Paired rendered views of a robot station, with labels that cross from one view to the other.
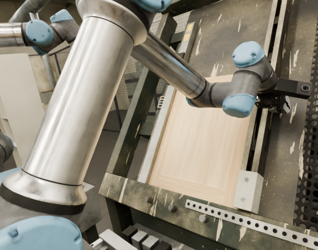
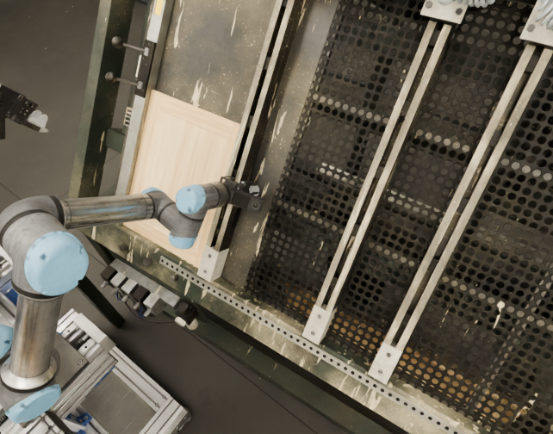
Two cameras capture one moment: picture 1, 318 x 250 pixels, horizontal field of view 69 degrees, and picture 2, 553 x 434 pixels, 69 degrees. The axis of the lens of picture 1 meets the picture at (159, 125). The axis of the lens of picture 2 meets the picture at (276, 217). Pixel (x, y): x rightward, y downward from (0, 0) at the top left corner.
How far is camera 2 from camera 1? 0.93 m
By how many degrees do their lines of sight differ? 41
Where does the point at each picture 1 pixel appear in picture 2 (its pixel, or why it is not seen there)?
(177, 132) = (151, 170)
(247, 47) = (187, 199)
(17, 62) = not seen: outside the picture
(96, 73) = (42, 328)
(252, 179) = (214, 257)
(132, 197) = (106, 238)
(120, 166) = (87, 191)
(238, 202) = (201, 272)
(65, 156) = (37, 366)
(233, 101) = (175, 242)
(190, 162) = not seen: hidden behind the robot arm
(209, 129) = (186, 181)
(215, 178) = not seen: hidden behind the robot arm
